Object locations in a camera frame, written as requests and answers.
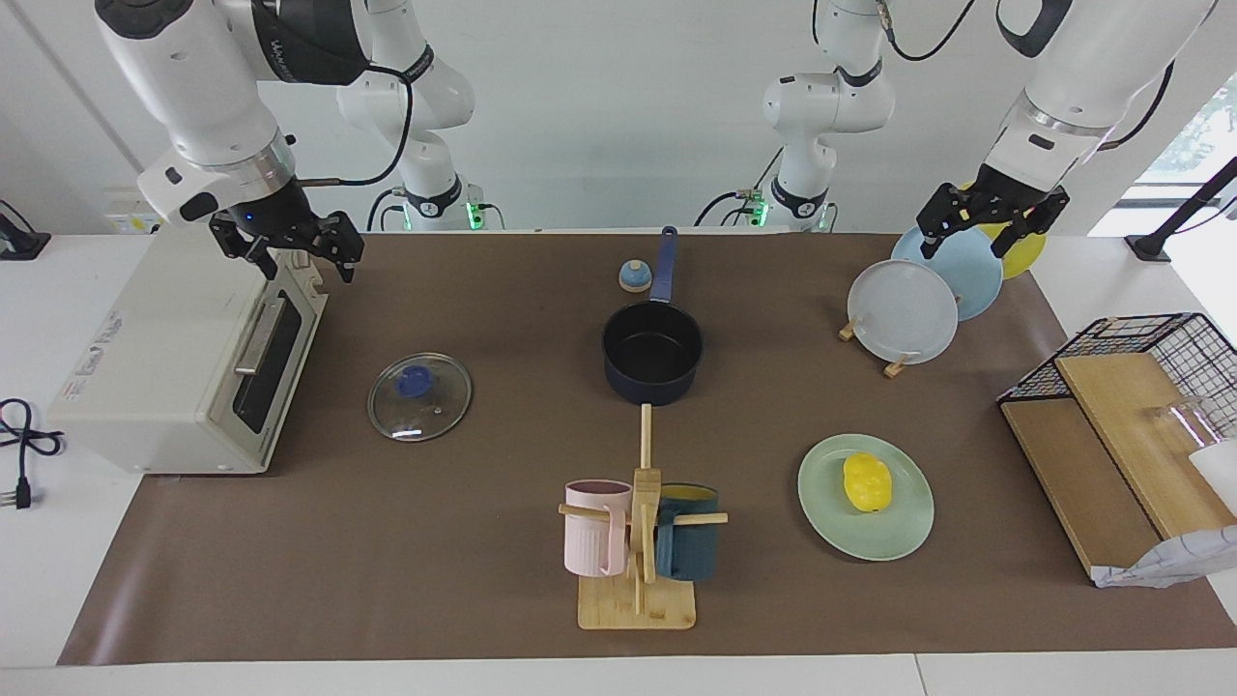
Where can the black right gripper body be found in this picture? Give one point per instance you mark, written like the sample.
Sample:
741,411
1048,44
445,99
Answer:
275,217

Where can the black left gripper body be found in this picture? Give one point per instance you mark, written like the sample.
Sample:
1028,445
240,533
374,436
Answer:
1000,198

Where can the black clamp base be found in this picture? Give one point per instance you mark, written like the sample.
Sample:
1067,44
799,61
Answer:
19,242

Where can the light blue plate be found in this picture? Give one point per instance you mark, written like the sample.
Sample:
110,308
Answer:
971,275

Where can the dark blue saucepan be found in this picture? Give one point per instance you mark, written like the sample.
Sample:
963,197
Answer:
652,353

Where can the light green plate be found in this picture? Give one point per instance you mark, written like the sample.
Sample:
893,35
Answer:
850,532

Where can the glass lid with blue knob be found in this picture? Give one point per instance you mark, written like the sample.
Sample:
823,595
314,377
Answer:
419,396

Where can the grey plate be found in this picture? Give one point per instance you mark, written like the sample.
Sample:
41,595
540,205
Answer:
904,311

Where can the wooden shelf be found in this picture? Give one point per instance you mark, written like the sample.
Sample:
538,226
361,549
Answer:
1111,464

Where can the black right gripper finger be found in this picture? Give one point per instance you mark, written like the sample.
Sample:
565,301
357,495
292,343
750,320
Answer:
343,242
237,242

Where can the wooden plate rack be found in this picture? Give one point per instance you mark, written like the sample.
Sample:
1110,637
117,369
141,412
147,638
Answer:
897,366

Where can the white wall socket box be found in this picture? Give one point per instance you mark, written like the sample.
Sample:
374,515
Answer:
130,208

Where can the small blue wooden bell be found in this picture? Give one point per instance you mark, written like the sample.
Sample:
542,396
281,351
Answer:
634,277

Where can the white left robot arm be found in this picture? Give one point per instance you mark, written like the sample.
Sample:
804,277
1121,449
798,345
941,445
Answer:
1092,77

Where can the beige toaster oven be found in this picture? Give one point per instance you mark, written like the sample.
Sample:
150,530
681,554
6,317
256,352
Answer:
155,358

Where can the white cup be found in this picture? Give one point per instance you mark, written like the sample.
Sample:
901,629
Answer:
1220,474

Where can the yellow potato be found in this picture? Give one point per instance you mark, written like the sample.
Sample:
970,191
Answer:
867,481

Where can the brown table mat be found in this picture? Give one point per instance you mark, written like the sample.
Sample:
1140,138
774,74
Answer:
387,561

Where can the yellow plate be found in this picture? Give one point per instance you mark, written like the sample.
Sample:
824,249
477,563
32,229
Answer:
1026,256

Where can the wooden mug tree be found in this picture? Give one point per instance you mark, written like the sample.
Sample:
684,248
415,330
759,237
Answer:
638,599

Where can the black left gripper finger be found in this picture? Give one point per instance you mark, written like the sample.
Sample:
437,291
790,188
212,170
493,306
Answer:
1034,227
947,213

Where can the dark teal mug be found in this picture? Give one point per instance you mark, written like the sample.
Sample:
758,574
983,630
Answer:
688,551

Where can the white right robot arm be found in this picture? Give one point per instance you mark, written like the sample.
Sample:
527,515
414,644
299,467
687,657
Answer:
193,87

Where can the clear glass cup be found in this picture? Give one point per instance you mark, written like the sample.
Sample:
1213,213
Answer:
1179,420

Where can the pink mug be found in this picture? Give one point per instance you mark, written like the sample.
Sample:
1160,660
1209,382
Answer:
591,536

